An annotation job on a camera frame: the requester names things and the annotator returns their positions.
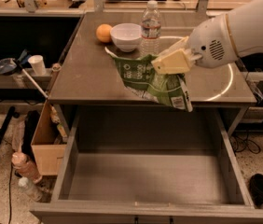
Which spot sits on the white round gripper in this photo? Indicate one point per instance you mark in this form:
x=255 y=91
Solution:
x=211 y=42

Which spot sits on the green jalapeno chip bag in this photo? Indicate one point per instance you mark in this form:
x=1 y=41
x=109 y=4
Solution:
x=139 y=77

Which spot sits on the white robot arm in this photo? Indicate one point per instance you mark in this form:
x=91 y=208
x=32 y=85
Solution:
x=246 y=27

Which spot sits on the open grey top drawer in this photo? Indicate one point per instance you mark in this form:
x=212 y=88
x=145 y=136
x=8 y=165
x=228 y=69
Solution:
x=148 y=165

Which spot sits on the clear plastic water bottle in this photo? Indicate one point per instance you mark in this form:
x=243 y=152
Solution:
x=150 y=29

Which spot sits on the white ceramic bowl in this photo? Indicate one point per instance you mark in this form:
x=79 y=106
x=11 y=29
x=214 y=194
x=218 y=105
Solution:
x=126 y=36

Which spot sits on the orange fruit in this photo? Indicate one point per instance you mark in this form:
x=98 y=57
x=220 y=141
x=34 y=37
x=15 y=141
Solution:
x=103 y=33

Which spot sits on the grey metal cabinet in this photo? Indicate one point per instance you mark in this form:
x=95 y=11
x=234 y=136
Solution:
x=89 y=76

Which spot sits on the white paper cup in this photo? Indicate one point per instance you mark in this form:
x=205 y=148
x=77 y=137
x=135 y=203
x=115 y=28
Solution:
x=37 y=63

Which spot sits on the cardboard box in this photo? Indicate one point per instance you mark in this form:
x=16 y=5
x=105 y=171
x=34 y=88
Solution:
x=47 y=144

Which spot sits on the dark round plate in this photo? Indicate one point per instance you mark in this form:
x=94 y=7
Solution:
x=7 y=66

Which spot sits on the pink liquid bottle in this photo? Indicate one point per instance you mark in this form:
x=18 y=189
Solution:
x=26 y=167

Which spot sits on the white plastic bottle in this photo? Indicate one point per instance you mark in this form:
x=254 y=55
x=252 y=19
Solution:
x=30 y=189

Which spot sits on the white handled brush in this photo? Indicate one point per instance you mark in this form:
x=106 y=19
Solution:
x=18 y=61

